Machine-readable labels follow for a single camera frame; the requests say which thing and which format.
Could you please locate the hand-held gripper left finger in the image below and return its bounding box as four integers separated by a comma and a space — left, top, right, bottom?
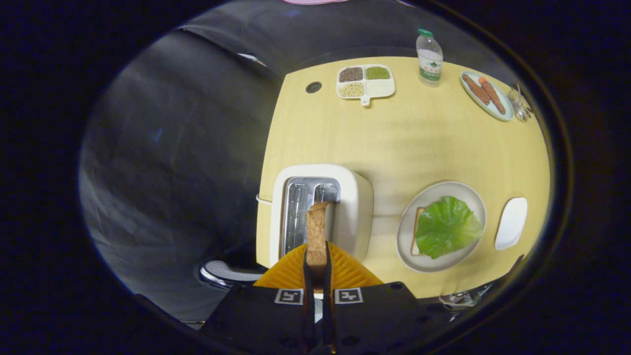
200, 242, 316, 355

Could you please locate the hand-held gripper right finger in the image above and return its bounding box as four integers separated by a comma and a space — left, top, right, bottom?
323, 242, 444, 355

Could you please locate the toasted bread slice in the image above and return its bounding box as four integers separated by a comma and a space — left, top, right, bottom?
306, 201, 332, 294

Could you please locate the green lettuce leaf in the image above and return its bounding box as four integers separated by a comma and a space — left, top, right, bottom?
415, 196, 485, 260

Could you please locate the white bread slice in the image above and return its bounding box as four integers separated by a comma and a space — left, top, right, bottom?
411, 207, 425, 256

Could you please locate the cream toaster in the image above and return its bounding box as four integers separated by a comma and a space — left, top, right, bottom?
269, 164, 374, 269

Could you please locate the cream round plate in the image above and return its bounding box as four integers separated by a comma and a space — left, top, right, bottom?
396, 181, 487, 273

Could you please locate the white oval plate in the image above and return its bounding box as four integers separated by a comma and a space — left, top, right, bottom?
494, 197, 528, 251

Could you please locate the white divided dish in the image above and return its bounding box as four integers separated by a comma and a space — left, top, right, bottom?
337, 64, 396, 107

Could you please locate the brown meat piece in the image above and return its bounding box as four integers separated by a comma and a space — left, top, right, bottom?
478, 76, 507, 115
462, 74, 491, 106

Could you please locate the clear drinking glass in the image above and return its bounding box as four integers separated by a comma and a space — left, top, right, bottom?
508, 85, 533, 122

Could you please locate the pale green plate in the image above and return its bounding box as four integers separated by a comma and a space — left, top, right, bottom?
460, 71, 514, 122

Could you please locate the clear plastic water bottle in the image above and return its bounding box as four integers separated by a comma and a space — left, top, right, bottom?
416, 29, 444, 88

